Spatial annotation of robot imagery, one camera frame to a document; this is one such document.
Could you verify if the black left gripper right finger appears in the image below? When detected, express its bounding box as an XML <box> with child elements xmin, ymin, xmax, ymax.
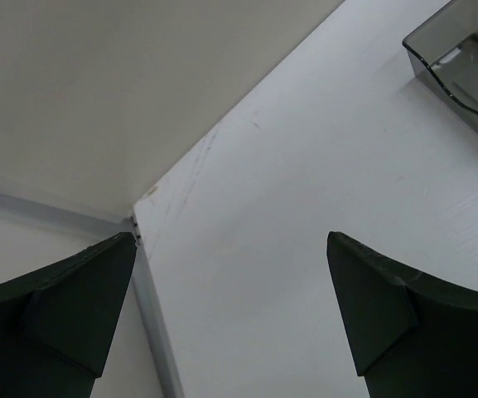
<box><xmin>326</xmin><ymin>231</ymin><xmax>478</xmax><ymax>397</ymax></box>

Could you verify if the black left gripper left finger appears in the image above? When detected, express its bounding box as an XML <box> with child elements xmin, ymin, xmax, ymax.
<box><xmin>0</xmin><ymin>232</ymin><xmax>136</xmax><ymax>397</ymax></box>

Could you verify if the smoky grey plastic container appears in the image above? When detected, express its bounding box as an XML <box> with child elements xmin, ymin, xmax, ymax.
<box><xmin>403</xmin><ymin>0</ymin><xmax>478</xmax><ymax>133</ymax></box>

